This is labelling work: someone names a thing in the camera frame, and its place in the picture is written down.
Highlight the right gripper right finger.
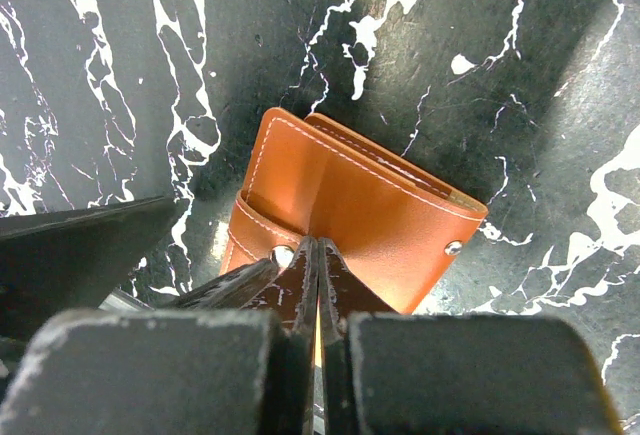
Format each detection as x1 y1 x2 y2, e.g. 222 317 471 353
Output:
318 238 621 434

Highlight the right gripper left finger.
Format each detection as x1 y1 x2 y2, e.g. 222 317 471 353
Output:
1 237 318 434

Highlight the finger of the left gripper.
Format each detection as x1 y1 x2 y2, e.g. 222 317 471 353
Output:
159 259 280 310
1 197 178 341

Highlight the brown leather card holder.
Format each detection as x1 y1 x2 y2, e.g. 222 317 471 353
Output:
221 108 488 313

